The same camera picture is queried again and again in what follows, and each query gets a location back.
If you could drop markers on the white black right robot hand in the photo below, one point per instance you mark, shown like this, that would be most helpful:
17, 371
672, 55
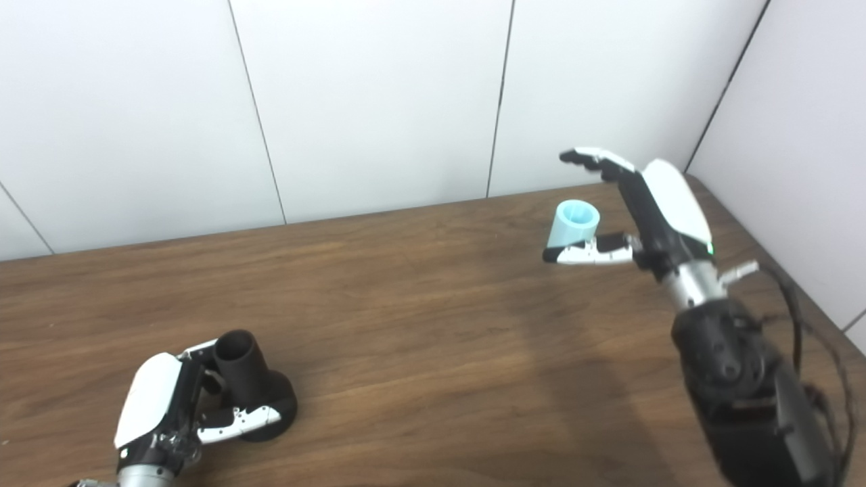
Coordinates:
673, 210

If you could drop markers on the light blue cylinder cup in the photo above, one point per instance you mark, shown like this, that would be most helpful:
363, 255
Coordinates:
572, 226

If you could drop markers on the black flared nozzle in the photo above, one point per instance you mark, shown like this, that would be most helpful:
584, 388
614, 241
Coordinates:
254, 389

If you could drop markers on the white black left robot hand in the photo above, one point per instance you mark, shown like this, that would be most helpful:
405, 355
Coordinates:
150, 399

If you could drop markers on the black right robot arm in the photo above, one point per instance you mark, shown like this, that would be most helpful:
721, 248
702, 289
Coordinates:
737, 379

